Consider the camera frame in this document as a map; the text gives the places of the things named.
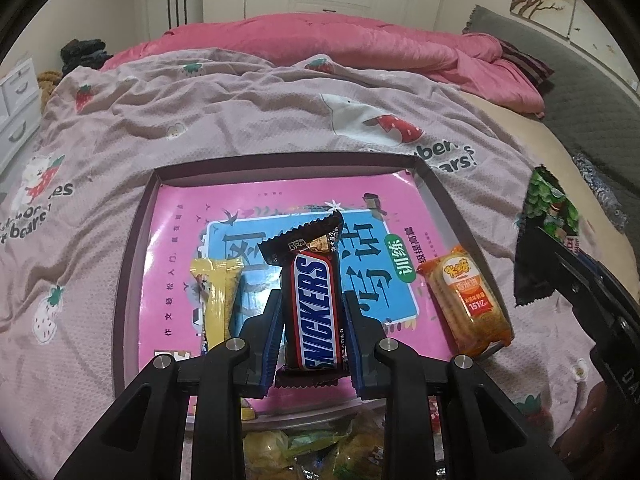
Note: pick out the pile of dark clothes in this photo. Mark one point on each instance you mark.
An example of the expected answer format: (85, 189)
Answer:
(90, 53)

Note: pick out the green-topped clear snack bag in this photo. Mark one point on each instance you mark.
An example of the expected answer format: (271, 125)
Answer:
(306, 454)

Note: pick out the black green pea snack bag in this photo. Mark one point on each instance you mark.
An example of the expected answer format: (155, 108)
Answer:
(548, 227)

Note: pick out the Snickers chocolate bar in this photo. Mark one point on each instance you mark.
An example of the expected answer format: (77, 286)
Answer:
(312, 305)

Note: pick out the grey quilted headboard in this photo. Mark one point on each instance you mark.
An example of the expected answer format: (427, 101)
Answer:
(587, 111)

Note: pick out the pink duvet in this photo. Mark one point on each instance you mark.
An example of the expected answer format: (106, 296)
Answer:
(473, 62)

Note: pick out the pink strawberry print bedsheet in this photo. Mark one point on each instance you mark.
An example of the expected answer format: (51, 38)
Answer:
(112, 129)

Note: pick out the clear pack seaweed pastry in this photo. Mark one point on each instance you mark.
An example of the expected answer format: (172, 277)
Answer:
(359, 455)

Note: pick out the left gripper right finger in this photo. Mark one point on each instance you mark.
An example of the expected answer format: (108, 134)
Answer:
(362, 335)

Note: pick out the clear pack red candy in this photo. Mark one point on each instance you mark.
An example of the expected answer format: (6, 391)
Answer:
(439, 453)

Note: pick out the white drawer cabinet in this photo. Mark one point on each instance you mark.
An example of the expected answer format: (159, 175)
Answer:
(20, 110)

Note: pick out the pink Chinese workbook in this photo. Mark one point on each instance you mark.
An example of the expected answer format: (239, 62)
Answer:
(376, 230)

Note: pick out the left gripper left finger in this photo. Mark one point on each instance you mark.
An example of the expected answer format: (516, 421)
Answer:
(262, 334)

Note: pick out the blue floral fabric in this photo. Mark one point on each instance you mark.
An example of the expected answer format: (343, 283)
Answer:
(604, 195)

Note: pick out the orange cracker pack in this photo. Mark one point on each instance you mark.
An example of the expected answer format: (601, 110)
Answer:
(470, 307)

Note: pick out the brown knitted item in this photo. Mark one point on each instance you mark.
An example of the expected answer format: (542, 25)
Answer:
(47, 83)

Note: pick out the yellow Alpenliebe candy pack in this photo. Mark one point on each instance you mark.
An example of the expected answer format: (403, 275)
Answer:
(218, 281)

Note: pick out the dark striped pillow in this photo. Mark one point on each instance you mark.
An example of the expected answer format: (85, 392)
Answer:
(536, 71)

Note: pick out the dark shallow cardboard box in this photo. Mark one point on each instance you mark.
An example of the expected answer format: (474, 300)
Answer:
(260, 168)

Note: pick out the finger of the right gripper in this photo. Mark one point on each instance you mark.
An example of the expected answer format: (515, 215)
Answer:
(601, 305)

